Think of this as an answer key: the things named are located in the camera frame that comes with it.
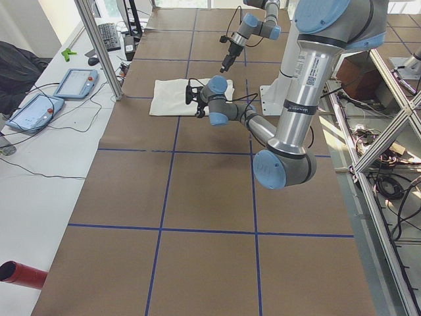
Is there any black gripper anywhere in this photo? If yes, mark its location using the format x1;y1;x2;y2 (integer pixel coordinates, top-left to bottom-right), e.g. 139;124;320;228
220;41;243;72
195;100;208;118

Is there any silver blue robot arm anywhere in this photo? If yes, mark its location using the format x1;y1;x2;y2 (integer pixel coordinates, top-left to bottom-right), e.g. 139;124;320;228
186;1;388;189
220;0;281;73

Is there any black power adapter brick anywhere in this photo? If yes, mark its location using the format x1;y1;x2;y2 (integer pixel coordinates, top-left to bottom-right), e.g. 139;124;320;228
124;35;136;61

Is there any black computer mouse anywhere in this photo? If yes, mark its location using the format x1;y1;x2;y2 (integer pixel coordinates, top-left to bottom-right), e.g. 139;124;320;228
87;57;99;66

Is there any black computer keyboard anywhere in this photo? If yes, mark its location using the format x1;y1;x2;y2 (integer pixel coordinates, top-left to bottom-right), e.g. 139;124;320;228
97;23;121;51

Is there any blue teach pendant far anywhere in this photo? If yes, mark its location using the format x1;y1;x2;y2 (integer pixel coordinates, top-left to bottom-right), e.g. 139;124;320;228
53;68;98;99

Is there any blue teach pendant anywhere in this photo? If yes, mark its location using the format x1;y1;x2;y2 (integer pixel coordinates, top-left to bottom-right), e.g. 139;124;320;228
53;68;98;99
5;93;64;133

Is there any green plastic clamp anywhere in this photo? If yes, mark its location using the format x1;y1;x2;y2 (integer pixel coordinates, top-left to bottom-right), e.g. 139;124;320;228
61;48;77;63

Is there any blue teach pendant near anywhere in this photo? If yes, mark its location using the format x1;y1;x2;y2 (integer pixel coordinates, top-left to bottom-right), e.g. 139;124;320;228
5;93;64;133

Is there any black cloth bag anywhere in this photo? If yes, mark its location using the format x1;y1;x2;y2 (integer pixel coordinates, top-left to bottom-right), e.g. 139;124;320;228
1;41;50;115

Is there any red cardboard tube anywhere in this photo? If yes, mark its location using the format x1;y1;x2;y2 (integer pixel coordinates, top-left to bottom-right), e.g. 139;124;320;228
1;261;48;290

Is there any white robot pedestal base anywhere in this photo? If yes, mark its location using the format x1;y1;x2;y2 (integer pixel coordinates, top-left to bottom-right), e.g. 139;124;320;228
260;16;300;116

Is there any grey aluminium frame post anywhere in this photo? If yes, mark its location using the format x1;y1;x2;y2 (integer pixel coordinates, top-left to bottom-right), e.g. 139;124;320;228
74;0;123;101

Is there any aluminium truss frame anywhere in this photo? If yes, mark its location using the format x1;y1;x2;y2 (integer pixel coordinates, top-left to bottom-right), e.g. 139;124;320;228
323;50;420;315

